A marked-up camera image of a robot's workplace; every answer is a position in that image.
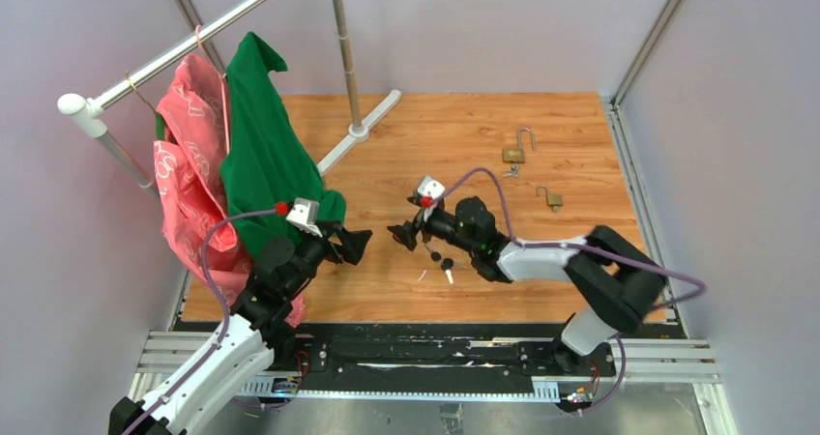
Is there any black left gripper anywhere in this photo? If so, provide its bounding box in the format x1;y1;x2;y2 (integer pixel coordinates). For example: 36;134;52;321
283;219;370;298

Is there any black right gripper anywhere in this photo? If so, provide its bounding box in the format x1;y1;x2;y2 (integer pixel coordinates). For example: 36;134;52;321
389;201;479;255

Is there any black-headed key bunch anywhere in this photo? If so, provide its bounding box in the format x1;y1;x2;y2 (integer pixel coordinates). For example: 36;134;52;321
424;243;467;285

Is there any large brass padlock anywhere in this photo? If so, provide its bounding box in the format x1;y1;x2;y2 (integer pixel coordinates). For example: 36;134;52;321
502;128;537;164

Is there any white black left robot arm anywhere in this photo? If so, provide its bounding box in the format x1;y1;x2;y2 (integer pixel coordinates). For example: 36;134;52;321
108;221;372;434

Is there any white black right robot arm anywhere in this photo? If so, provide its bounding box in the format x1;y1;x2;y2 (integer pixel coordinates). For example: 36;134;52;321
389;196;667;375

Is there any green garment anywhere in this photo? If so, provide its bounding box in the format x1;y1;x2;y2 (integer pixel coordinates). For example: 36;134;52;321
220;32;347;222

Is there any small brass padlock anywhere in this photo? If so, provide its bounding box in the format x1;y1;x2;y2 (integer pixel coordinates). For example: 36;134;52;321
536;185;564;212

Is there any pink patterned garment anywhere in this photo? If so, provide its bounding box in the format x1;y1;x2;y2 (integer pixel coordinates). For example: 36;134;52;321
153;54;294;305

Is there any white metal clothes rack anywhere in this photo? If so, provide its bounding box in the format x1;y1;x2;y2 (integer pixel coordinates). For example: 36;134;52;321
56;0;403;203

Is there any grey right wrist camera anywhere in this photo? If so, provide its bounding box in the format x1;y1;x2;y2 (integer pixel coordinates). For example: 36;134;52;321
415;175;446;209

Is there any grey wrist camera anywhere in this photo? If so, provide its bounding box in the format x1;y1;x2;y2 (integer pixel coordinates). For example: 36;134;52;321
285;198;324;238
415;175;446;209

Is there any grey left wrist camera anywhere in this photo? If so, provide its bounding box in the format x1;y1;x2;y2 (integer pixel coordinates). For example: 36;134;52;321
285;198;324;238

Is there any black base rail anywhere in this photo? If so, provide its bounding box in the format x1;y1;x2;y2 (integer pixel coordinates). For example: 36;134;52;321
137;321;718;414

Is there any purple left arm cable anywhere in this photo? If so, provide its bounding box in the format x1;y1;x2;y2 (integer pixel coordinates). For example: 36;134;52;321
121;202;291;435

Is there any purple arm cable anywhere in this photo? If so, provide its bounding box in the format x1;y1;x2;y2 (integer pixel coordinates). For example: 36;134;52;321
121;202;291;435
419;167;707;311

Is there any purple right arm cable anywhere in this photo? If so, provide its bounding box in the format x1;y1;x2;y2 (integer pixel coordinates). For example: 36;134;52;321
419;167;707;311

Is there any aluminium frame post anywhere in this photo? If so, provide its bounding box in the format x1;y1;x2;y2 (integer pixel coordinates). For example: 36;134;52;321
601;0;737;434

